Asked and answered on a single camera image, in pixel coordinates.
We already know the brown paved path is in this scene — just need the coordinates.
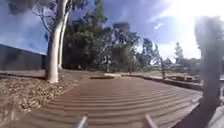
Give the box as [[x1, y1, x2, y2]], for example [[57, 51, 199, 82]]
[[3, 75, 205, 128]]

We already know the wood of dark green trees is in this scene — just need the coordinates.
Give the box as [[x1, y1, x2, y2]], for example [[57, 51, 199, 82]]
[[61, 0, 174, 73]]

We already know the pale green grass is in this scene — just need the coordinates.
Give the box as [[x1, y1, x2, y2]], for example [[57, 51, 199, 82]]
[[133, 70, 191, 78]]

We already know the dark wooden kerb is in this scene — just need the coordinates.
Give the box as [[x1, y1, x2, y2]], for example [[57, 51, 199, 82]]
[[121, 74, 204, 92]]

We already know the robot's own part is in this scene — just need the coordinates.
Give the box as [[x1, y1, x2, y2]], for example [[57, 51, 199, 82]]
[[143, 113, 158, 128], [75, 115, 89, 128]]

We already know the dark grey wall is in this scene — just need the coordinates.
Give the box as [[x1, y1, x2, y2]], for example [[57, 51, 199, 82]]
[[0, 43, 48, 72]]

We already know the grey-trunked tree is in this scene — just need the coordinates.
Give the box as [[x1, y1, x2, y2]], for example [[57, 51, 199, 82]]
[[173, 14, 224, 128]]

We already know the brown mulch ground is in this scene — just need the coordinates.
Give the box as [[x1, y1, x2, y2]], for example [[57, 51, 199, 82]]
[[0, 69, 98, 125]]

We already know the pale-trunked tree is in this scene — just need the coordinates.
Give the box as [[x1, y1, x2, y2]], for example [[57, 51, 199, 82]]
[[33, 0, 73, 84], [58, 9, 71, 71]]

